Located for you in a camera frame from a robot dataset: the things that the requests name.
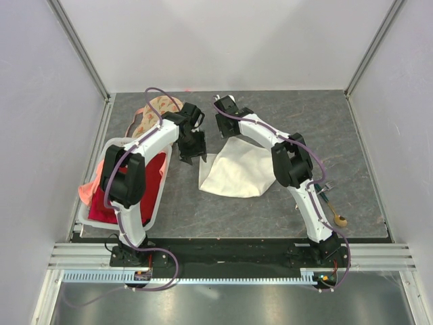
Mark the white cloth napkin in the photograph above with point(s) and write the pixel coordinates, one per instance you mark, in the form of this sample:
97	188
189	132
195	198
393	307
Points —
239	170

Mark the pink cloth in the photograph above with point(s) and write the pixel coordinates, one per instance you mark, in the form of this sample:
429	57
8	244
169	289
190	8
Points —
86	191

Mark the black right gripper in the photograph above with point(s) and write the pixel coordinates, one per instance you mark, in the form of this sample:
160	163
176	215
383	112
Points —
224	133

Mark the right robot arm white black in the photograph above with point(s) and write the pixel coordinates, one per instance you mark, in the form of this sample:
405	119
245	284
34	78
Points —
292	167

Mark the red cloth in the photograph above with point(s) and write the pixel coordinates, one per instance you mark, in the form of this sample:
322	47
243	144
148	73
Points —
154	172

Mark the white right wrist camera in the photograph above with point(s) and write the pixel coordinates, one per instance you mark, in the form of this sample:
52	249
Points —
227	98

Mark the white slotted cable duct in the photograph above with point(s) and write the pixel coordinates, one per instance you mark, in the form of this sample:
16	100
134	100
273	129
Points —
138	277

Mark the green handled wooden spoon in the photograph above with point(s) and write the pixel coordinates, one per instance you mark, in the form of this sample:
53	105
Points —
339	220

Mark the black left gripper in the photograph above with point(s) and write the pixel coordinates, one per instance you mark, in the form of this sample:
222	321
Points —
199	150

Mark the floral beige eye mask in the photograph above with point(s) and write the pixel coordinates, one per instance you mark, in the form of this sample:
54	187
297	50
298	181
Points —
145	118

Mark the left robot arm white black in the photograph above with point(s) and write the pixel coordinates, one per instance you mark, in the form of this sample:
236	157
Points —
123	178

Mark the white plastic basket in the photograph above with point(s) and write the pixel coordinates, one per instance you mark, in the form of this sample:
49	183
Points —
84	210

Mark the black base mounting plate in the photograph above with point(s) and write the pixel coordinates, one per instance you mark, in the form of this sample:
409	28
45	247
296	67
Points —
226	257

